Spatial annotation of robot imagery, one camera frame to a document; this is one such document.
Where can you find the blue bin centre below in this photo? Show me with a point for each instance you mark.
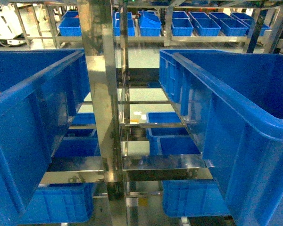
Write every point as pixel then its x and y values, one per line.
pixel 168 141

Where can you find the blue bin bottom right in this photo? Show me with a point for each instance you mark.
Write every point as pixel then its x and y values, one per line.
pixel 193 198

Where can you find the large blue bin right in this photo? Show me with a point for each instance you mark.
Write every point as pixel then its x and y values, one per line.
pixel 232 105

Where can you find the large blue bin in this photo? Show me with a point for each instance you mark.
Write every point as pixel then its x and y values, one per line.
pixel 41 91
pixel 232 105

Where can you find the large blue bin left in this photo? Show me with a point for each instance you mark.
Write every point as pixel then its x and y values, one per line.
pixel 41 91

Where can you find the central steel rack column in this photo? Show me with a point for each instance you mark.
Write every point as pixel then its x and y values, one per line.
pixel 103 84

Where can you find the blue bin bottom left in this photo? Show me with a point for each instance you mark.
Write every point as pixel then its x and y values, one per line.
pixel 60 203

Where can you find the far steel shelf rack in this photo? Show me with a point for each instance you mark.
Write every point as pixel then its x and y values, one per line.
pixel 155 37

